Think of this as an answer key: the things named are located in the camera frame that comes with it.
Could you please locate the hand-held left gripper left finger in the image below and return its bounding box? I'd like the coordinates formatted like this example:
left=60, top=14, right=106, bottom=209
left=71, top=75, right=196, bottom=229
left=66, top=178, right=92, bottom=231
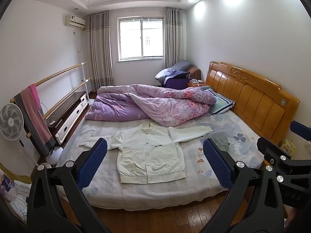
left=26, top=138, right=110, bottom=233

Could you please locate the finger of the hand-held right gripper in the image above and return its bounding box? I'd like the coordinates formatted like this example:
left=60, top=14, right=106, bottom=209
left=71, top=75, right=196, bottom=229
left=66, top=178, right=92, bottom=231
left=290, top=121, right=311, bottom=142
left=257, top=137, right=311, bottom=176

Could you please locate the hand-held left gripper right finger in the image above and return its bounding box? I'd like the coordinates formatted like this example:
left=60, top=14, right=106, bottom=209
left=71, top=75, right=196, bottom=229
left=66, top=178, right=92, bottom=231
left=202, top=138, right=285, bottom=233

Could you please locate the white snap-button jacket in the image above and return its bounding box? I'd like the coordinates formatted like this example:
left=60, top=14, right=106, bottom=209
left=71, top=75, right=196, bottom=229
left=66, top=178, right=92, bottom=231
left=79, top=123, right=214, bottom=184

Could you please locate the yellow packet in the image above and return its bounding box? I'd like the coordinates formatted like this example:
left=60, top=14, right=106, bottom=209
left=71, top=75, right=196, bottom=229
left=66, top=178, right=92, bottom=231
left=280, top=138, right=297, bottom=156

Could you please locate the floral white bed sheet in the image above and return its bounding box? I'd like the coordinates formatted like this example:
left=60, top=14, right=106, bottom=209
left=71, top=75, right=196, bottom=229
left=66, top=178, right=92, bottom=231
left=57, top=112, right=265, bottom=210

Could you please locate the grey folded cloth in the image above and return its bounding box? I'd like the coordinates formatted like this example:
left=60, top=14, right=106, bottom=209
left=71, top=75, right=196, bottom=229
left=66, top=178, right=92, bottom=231
left=200, top=131, right=231, bottom=154

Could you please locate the white round lamp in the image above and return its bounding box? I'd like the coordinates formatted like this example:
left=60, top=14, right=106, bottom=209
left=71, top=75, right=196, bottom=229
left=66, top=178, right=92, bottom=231
left=46, top=147, right=63, bottom=165

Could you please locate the wooden bed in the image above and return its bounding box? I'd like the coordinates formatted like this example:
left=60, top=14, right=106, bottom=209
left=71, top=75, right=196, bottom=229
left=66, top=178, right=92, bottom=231
left=56, top=61, right=300, bottom=211

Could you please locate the dark-topped white tv cabinet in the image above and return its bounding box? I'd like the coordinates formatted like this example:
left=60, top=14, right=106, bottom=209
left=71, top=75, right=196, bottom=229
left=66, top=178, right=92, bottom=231
left=46, top=92, right=89, bottom=143

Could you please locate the blue striped pillow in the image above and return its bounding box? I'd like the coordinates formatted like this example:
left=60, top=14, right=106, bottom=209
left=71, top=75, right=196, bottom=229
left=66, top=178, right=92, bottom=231
left=204, top=86, right=236, bottom=116

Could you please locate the pink and grey towel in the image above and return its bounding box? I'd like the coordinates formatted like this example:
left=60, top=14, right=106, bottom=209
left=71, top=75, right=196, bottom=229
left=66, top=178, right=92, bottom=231
left=13, top=84, right=57, bottom=156

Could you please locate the wooden nightstand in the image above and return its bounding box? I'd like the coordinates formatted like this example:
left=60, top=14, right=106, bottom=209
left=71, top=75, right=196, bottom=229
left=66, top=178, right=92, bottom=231
left=187, top=80, right=206, bottom=88

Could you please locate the floral white cloth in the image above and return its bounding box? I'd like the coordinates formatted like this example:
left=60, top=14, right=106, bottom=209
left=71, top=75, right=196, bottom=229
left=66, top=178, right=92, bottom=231
left=0, top=169, right=32, bottom=224

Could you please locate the purple floral quilt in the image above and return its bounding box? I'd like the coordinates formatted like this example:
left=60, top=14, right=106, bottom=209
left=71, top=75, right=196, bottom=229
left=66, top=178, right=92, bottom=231
left=85, top=84, right=218, bottom=127

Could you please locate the white standing fan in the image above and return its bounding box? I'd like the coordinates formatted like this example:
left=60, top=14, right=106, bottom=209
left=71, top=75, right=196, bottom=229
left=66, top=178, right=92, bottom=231
left=0, top=103, right=39, bottom=173

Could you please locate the purple cloth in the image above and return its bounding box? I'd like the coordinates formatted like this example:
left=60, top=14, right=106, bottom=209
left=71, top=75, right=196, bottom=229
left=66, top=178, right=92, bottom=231
left=164, top=71, right=190, bottom=89

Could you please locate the brown cloth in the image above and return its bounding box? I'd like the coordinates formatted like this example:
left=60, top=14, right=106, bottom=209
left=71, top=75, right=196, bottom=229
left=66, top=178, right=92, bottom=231
left=190, top=65, right=202, bottom=80

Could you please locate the dark blue pillow pile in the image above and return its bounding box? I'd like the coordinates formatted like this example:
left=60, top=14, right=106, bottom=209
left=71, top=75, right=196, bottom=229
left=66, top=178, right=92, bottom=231
left=155, top=59, right=194, bottom=80

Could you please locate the grey striped curtain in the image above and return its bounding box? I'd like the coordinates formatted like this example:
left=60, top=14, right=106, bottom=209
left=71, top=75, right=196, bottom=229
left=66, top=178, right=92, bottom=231
left=164, top=7, right=186, bottom=68
left=86, top=11, right=114, bottom=92

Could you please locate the window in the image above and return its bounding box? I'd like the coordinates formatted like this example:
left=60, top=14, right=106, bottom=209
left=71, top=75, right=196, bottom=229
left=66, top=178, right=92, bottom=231
left=117, top=17, right=166, bottom=62

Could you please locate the white air conditioner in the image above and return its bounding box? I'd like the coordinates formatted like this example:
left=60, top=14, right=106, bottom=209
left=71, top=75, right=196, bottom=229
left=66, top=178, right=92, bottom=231
left=65, top=15, right=86, bottom=29

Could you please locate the wooden barre rail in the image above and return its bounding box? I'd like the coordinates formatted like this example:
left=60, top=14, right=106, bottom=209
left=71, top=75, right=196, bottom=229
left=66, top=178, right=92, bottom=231
left=10, top=63, right=87, bottom=103
left=25, top=78, right=91, bottom=137

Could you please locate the white barre post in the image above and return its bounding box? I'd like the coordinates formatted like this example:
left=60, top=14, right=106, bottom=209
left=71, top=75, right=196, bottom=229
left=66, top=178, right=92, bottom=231
left=81, top=63, right=95, bottom=106

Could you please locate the air conditioner cable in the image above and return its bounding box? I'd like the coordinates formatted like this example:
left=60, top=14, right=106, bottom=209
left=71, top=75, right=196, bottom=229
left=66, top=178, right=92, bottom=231
left=73, top=30, right=82, bottom=52

